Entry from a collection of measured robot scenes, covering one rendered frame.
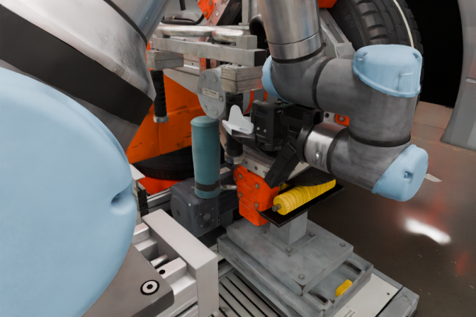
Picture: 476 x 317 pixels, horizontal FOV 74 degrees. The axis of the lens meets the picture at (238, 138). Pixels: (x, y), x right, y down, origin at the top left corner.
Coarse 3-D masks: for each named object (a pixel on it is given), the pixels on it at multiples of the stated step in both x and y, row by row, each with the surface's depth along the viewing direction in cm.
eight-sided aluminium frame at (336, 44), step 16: (224, 0) 88; (240, 0) 89; (224, 16) 92; (320, 16) 68; (336, 32) 69; (336, 48) 65; (352, 48) 68; (208, 64) 104; (224, 128) 106; (224, 144) 107; (256, 160) 97; (272, 160) 97
